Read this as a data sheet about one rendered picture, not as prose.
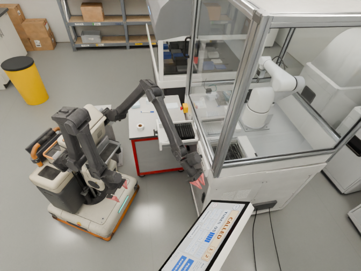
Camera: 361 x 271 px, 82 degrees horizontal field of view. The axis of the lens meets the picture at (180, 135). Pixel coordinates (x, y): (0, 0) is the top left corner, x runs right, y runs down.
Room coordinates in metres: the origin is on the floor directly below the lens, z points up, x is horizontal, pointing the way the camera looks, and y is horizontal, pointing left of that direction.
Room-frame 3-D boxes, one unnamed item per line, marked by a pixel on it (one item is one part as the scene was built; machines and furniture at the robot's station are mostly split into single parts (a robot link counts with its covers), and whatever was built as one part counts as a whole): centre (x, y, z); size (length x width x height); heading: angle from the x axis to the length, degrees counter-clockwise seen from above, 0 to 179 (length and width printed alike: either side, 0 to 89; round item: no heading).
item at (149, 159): (1.67, 0.27, 0.38); 0.62 x 0.58 x 0.76; 14
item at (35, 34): (4.51, 3.41, 0.42); 0.85 x 0.33 x 0.84; 104
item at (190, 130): (1.31, 0.00, 0.87); 0.22 x 0.18 x 0.06; 104
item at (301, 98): (0.94, -0.71, 1.52); 0.87 x 0.01 x 0.86; 104
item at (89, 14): (4.83, 2.04, 0.72); 0.41 x 0.32 x 0.28; 104
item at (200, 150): (1.03, -0.19, 0.87); 0.29 x 0.02 x 0.11; 14
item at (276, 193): (1.40, -0.60, 0.40); 1.03 x 0.95 x 0.80; 14
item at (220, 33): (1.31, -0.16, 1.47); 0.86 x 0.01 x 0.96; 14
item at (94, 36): (4.78, 2.18, 0.22); 0.40 x 0.30 x 0.17; 104
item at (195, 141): (1.31, -0.01, 0.86); 0.40 x 0.26 x 0.06; 104
